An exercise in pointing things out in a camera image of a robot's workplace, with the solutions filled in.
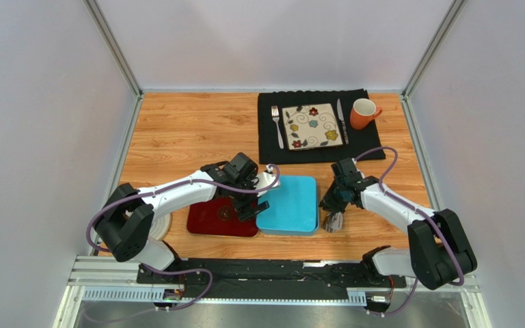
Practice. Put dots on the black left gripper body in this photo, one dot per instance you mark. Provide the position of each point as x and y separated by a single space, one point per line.
243 202

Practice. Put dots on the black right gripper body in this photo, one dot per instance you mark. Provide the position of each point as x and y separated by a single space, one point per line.
335 198

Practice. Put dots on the blue tin lid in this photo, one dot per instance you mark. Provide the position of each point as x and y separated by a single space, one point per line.
293 208

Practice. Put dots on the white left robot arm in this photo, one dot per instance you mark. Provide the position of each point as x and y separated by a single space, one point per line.
122 226

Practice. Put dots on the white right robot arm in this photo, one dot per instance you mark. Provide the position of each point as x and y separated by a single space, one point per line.
439 251

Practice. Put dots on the red chocolate tray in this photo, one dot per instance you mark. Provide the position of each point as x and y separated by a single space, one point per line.
218 218

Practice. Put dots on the black cloth placemat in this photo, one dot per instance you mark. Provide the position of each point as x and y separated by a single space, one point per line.
269 150

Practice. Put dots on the silver fork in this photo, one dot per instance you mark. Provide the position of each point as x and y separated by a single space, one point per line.
275 113

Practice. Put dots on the floral square plate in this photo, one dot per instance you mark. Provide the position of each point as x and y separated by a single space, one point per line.
311 126

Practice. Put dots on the silver table knife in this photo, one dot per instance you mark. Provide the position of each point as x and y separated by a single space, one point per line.
342 121

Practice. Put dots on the orange mug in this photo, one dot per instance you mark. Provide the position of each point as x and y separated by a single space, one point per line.
363 112

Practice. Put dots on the white round plate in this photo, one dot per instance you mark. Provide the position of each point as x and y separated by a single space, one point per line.
160 227

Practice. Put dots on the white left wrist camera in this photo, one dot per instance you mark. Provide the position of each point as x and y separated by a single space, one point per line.
265 181

